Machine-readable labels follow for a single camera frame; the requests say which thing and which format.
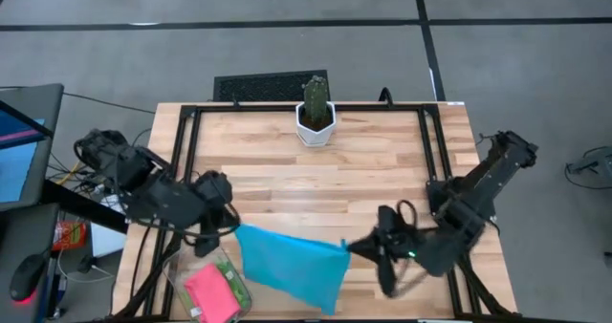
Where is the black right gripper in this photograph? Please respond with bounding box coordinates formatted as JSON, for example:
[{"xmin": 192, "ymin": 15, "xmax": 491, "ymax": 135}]
[{"xmin": 345, "ymin": 226, "xmax": 431, "ymax": 299}]

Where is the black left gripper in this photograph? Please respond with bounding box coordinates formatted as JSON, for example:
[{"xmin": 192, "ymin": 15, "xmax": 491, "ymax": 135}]
[{"xmin": 193, "ymin": 169, "xmax": 242, "ymax": 241}]

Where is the bright green microfiber towel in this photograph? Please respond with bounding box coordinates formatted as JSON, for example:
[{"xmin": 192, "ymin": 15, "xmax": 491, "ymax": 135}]
[{"xmin": 213, "ymin": 259, "xmax": 252, "ymax": 311}]

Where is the blue microfiber towel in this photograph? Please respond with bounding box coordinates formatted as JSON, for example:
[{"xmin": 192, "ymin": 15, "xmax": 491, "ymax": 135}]
[{"xmin": 233, "ymin": 223, "xmax": 353, "ymax": 317}]

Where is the pink microfiber towel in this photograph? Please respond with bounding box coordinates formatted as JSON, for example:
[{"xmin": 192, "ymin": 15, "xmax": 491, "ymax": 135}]
[{"xmin": 184, "ymin": 263, "xmax": 243, "ymax": 323}]

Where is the clear plastic bin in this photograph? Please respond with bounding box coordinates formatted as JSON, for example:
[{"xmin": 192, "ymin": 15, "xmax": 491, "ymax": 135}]
[{"xmin": 162, "ymin": 244, "xmax": 254, "ymax": 323}]

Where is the white hexagonal plant pot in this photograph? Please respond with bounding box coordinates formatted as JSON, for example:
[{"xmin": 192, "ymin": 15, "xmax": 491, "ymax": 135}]
[{"xmin": 295, "ymin": 100, "xmax": 338, "ymax": 148}]

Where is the white box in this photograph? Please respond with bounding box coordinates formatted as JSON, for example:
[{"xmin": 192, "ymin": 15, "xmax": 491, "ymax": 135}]
[{"xmin": 89, "ymin": 192, "xmax": 129, "ymax": 259}]

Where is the black perforated floor mat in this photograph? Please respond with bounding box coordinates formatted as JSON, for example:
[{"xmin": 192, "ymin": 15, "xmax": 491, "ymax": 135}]
[{"xmin": 212, "ymin": 69, "xmax": 332, "ymax": 103}]

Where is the black diagonal beam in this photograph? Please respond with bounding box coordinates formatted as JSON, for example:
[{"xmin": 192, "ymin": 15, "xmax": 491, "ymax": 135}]
[{"xmin": 39, "ymin": 178, "xmax": 131, "ymax": 235}]

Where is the green cactus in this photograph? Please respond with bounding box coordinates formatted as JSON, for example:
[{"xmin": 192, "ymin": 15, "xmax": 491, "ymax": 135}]
[{"xmin": 301, "ymin": 74, "xmax": 331, "ymax": 123}]

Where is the orange snack packet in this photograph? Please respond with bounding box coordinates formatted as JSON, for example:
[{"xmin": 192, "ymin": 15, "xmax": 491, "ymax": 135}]
[{"xmin": 51, "ymin": 220, "xmax": 89, "ymax": 252}]

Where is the dark grey desk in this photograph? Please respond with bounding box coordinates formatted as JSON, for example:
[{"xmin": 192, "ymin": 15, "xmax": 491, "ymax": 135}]
[{"xmin": 0, "ymin": 202, "xmax": 62, "ymax": 323}]

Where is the black computer mouse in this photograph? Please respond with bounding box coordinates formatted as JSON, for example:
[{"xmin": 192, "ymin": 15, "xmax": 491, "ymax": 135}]
[{"xmin": 9, "ymin": 253, "xmax": 49, "ymax": 304}]

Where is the computer monitor with blue screen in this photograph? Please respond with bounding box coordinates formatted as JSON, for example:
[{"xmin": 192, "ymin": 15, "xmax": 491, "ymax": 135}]
[{"xmin": 0, "ymin": 82, "xmax": 66, "ymax": 213}]

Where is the black floor stand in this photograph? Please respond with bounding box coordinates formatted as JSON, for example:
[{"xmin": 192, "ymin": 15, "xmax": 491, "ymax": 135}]
[{"xmin": 563, "ymin": 144, "xmax": 612, "ymax": 191}]

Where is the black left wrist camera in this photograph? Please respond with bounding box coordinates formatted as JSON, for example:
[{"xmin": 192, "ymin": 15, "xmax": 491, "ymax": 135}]
[{"xmin": 193, "ymin": 236, "xmax": 222, "ymax": 259}]

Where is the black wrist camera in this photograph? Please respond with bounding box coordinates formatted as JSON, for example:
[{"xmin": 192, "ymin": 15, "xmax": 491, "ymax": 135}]
[
  {"xmin": 193, "ymin": 236, "xmax": 222, "ymax": 259},
  {"xmin": 376, "ymin": 205, "xmax": 398, "ymax": 236}
]

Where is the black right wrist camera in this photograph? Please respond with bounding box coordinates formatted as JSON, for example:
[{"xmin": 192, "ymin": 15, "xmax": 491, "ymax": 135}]
[{"xmin": 376, "ymin": 205, "xmax": 398, "ymax": 236}]

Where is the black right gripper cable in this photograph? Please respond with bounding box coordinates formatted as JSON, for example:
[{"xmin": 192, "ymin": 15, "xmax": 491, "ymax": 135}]
[{"xmin": 395, "ymin": 199, "xmax": 421, "ymax": 233}]

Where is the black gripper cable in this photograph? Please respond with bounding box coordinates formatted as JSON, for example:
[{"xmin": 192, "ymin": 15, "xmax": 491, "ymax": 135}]
[
  {"xmin": 395, "ymin": 199, "xmax": 421, "ymax": 233},
  {"xmin": 114, "ymin": 167, "xmax": 240, "ymax": 241}
]

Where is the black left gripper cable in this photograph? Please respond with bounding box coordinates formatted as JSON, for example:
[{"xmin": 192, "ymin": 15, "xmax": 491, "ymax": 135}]
[{"xmin": 114, "ymin": 167, "xmax": 240, "ymax": 241}]

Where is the black aluminium table frame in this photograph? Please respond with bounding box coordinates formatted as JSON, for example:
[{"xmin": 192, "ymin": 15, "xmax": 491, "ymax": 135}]
[{"xmin": 107, "ymin": 100, "xmax": 520, "ymax": 323}]

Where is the yellow cable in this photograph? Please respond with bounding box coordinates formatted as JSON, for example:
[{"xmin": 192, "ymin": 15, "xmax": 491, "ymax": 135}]
[{"xmin": 55, "ymin": 162, "xmax": 82, "ymax": 186}]

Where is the black floor cable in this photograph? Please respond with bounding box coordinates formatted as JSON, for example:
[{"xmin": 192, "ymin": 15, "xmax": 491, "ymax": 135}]
[{"xmin": 61, "ymin": 91, "xmax": 157, "ymax": 116}]

